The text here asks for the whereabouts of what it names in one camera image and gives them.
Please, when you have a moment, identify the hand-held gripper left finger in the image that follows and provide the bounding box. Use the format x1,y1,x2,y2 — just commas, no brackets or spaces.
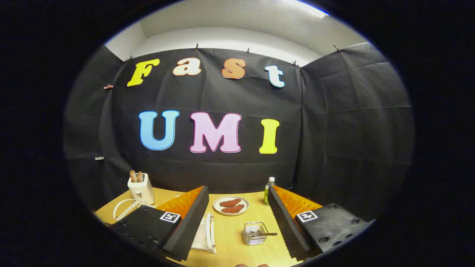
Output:
106,185,210,262

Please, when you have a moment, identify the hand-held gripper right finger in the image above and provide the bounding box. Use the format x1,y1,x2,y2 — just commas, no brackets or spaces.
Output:
267,185,376,262

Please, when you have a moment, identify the white wire dish rack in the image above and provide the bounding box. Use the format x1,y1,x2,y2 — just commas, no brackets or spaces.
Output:
113,198,217,255

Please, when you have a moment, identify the metal wire basket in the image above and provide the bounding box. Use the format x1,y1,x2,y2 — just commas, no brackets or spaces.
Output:
243,221,268,246

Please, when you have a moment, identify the white round plate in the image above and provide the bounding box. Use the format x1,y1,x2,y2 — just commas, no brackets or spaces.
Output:
213,195,250,216

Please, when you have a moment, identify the white drip tray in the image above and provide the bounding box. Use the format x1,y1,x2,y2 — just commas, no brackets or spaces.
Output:
192,218,209,251

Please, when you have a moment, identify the green label drink bottle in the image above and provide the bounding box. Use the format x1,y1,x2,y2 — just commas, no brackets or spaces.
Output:
263,177,276,206

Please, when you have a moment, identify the white toaster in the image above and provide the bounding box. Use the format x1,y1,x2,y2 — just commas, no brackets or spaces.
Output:
127,173,155,205

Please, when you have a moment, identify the black backdrop cloth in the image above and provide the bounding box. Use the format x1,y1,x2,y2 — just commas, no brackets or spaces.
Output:
64,42,415,223

